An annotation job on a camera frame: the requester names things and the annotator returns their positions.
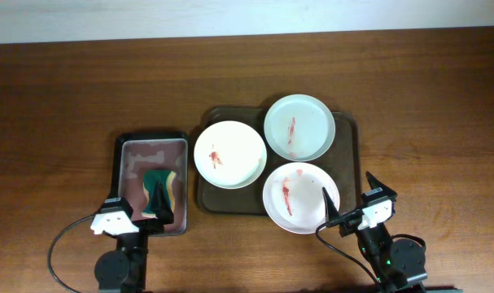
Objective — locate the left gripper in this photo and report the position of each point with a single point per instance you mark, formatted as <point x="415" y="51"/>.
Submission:
<point x="163" y="213"/>

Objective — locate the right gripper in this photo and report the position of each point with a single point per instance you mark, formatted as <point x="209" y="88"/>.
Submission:
<point x="374" y="185"/>

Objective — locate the green and yellow sponge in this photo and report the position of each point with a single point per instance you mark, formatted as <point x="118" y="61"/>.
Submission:
<point x="166" y="177"/>

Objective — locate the pinkish white plate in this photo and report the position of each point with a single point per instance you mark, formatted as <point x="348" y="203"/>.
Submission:
<point x="293" y="198"/>

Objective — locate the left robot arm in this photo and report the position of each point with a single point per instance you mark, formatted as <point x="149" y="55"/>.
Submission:
<point x="124" y="269"/>

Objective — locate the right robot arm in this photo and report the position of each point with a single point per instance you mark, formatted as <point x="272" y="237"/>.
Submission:
<point x="396" y="262"/>

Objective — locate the brown plastic serving tray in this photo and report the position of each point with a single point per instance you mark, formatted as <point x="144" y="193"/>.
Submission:
<point x="341" y="162"/>

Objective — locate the metal baking tray with water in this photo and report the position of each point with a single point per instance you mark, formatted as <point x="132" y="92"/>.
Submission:
<point x="137" y="153"/>

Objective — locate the pale green plate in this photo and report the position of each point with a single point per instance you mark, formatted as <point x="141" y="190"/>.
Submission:
<point x="299" y="127"/>

